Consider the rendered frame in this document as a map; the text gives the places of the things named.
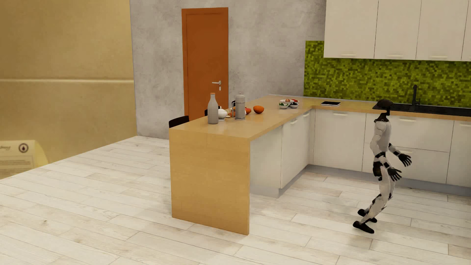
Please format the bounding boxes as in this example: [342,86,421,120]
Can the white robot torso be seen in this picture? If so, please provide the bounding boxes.
[372,114,392,155]

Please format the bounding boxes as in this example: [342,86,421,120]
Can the white left robot leg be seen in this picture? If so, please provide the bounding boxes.
[357,195,383,224]

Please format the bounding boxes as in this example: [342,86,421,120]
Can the black kitchen sink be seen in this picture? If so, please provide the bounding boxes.
[372,102,471,118]

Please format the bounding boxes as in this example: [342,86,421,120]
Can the black robot head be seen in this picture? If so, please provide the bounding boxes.
[377,99,394,115]

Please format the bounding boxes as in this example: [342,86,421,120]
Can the white lower cabinets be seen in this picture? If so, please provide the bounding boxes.
[250,108,471,199]

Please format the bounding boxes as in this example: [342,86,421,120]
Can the white cabinets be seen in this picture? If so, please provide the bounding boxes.
[250,108,471,199]
[323,0,471,62]

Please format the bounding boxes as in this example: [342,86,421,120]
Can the black faucet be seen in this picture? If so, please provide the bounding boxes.
[411,85,421,111]

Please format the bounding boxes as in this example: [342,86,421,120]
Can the green mosaic backsplash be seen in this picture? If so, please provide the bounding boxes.
[303,40,471,108]

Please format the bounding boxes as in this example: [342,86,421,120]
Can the white upper cabinets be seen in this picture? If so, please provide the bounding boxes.
[323,0,471,62]

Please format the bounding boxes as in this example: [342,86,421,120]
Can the wooden kitchen counter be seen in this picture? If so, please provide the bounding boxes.
[169,94,471,236]

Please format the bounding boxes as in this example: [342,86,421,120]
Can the grey french press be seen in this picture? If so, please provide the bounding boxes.
[231,93,246,120]

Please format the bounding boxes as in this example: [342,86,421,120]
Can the grey tall bottle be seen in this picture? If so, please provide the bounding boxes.
[207,93,219,125]

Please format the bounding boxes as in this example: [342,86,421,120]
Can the orange wooden door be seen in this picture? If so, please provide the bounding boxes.
[181,7,229,121]

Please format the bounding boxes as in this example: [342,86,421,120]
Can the beige printed box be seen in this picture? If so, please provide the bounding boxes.
[0,139,49,180]

